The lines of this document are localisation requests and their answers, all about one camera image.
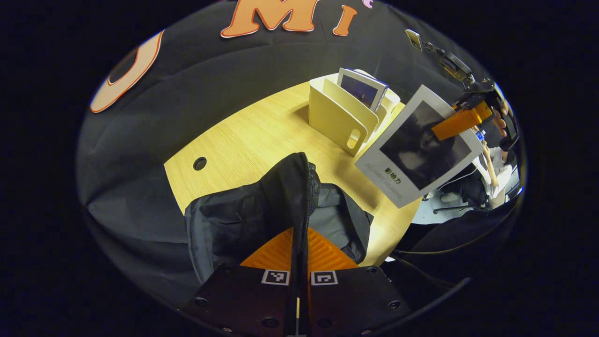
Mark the black schoolbag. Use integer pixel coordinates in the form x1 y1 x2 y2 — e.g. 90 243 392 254
184 152 375 286

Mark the black cable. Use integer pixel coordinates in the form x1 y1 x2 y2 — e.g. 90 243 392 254
392 227 494 281

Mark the white bookshelf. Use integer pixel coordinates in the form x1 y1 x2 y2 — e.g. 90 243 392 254
308 69 402 157

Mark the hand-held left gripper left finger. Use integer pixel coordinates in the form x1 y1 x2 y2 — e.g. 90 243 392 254
183 227 300 337

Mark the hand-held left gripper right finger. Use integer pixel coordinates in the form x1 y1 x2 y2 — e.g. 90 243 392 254
307 228 412 336

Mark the blue cover book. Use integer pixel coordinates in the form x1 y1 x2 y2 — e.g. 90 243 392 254
337 68 389 113

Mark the grey portrait cover book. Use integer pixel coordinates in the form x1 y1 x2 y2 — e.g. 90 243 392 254
354 84 485 209

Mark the black backdrop cloth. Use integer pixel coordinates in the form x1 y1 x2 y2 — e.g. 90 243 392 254
76 0 497 305

